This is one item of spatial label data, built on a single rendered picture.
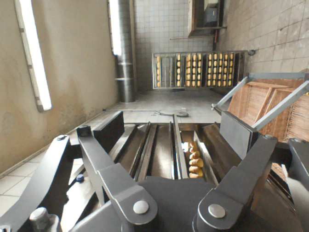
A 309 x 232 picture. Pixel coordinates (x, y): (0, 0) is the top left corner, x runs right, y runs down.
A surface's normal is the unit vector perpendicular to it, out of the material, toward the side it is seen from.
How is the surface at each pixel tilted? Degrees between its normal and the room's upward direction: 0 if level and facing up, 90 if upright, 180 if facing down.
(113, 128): 180
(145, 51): 90
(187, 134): 90
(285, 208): 70
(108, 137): 180
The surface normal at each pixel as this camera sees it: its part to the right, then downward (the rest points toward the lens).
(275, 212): -0.36, -0.90
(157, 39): -0.09, 0.28
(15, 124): 1.00, 0.00
